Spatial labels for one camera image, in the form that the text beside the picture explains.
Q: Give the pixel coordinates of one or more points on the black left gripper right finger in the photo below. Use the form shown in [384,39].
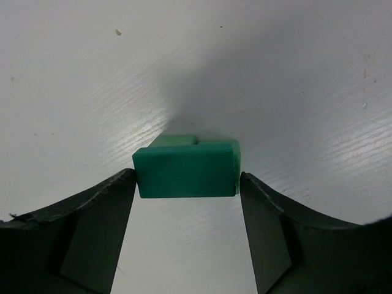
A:
[295,249]

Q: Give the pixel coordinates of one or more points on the green arch block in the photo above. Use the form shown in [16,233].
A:
[185,167]

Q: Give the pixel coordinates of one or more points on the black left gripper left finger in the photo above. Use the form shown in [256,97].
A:
[71,246]

